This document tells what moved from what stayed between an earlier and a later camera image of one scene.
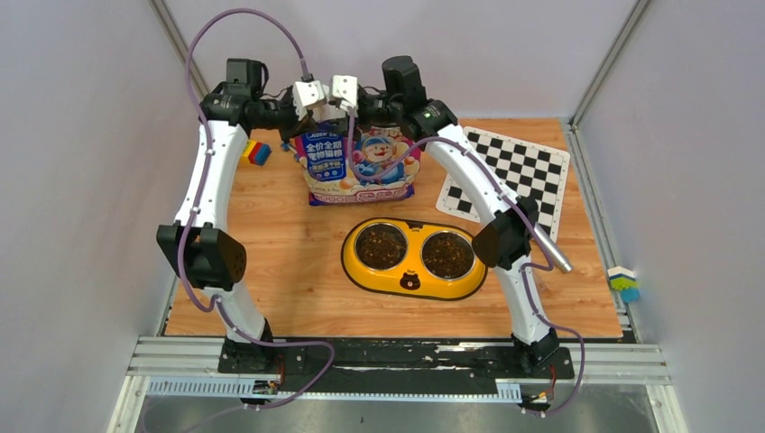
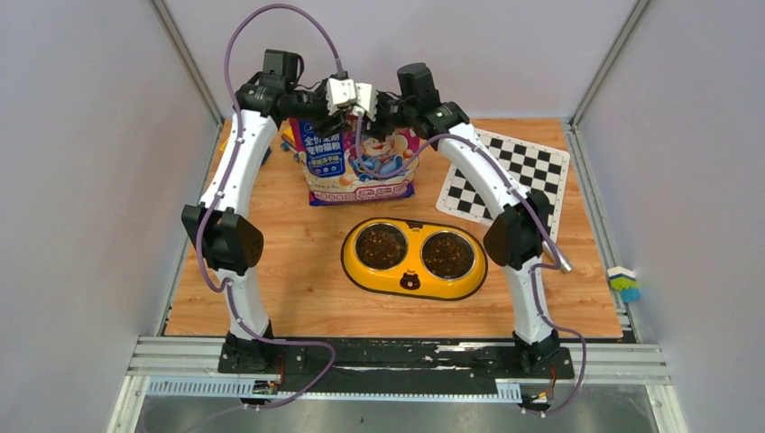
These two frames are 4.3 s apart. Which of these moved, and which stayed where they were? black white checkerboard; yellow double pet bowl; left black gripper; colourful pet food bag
Moved: left black gripper
Stayed: yellow double pet bowl; colourful pet food bag; black white checkerboard
